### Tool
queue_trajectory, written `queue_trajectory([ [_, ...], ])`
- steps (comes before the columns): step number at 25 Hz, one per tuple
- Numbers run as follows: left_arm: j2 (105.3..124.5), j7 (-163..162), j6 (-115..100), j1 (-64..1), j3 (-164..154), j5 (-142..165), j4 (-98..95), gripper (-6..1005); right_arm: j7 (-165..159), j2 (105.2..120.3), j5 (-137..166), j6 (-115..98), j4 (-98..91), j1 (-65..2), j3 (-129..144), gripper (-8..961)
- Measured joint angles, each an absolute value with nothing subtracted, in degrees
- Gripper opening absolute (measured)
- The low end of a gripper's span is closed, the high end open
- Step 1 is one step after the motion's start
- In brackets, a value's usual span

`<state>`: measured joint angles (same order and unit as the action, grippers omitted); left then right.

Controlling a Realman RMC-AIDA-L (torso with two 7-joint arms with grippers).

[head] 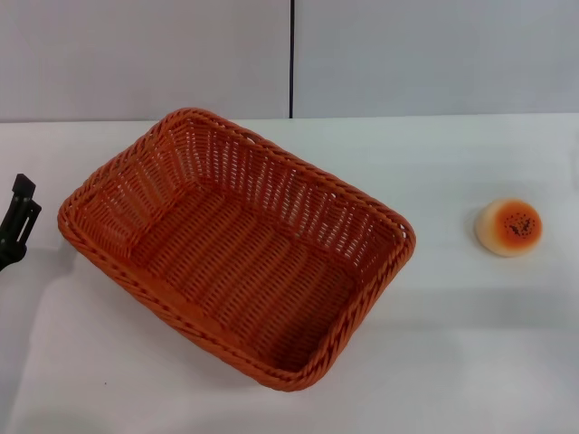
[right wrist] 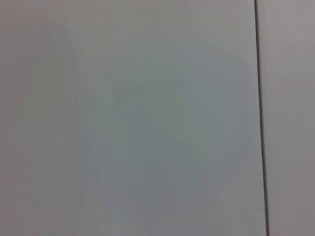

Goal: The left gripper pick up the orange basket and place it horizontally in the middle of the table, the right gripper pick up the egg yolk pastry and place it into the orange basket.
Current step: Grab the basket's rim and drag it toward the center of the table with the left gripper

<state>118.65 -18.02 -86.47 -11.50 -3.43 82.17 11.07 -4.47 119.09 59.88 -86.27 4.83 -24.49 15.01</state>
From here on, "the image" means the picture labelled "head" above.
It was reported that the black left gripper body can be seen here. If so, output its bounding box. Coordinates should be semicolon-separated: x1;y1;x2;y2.
0;238;28;273

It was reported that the orange woven plastic basket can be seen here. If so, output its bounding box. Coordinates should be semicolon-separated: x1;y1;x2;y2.
56;107;417;391

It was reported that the round toy bread bun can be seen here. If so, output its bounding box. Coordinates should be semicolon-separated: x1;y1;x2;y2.
474;198;544;259

